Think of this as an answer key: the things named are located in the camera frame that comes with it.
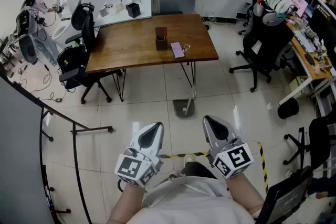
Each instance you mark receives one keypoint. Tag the pink flat case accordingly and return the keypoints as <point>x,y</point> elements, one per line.
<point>177,50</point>

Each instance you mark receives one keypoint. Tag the brown wooden table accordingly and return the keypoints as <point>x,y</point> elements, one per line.
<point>131,39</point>

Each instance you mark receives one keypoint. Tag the brown pen holder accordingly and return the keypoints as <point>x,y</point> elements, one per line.
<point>160,44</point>

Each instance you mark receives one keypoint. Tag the cream cup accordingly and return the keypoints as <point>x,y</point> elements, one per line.
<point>118,6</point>

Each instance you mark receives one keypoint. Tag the black round stool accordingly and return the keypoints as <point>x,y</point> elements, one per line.
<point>288,110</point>

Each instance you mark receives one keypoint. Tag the monitor with pink screen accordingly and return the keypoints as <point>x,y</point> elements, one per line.
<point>298,1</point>

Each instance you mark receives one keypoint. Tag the person's left forearm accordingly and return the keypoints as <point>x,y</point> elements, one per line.
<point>123,204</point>

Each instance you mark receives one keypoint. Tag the person's white shirt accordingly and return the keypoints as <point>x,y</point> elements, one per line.
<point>194,202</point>

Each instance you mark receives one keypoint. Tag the person's right forearm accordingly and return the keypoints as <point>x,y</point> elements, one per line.
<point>244,191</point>

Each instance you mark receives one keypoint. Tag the black power adapter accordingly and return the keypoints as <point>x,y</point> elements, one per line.
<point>58,100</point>

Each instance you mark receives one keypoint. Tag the black wheeled rack frame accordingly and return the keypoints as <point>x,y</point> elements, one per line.
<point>99,129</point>

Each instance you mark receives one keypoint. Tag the red pen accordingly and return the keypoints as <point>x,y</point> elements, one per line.
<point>165,34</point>

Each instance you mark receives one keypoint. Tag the white table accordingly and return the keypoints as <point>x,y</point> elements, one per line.
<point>143,11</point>

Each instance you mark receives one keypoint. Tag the grey partition panel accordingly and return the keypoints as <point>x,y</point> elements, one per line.
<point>18,152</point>

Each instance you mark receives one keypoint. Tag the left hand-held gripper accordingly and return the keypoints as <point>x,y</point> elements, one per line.
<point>128,165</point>

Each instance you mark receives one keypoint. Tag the black backpack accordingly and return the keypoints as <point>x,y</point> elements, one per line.
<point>69,57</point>

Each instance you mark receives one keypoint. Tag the black mesh office chair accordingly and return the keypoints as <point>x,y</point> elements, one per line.
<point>88,23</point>

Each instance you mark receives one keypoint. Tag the colourful patterned cloth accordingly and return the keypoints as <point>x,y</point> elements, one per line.
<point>275,2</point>

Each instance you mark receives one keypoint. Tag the grey dustpan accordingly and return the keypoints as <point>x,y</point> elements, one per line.
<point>181,107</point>

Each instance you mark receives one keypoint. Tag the black flat screen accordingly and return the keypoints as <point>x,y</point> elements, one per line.
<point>286,199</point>

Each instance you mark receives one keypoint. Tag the yellow black floor tape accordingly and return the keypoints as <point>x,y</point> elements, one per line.
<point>263,165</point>
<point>183,155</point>

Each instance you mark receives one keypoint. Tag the black swivel chair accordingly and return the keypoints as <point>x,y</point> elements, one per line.
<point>319,139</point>

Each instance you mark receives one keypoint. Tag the wooden desk with white frame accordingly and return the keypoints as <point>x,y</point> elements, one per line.
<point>302,60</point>

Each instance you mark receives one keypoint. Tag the crumpled white paper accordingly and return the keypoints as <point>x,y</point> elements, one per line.
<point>269,106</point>

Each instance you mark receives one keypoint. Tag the person's leg with shoe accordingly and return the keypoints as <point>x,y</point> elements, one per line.
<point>195,169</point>

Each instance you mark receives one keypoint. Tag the white mug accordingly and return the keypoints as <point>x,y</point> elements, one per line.
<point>103,11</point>

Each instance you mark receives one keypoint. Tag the black gaming chair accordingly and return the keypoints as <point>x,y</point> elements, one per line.
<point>265,42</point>

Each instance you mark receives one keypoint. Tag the black square container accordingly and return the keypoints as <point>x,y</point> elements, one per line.
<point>133,10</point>

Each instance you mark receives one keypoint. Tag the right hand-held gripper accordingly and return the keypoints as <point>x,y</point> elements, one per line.
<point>236,157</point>

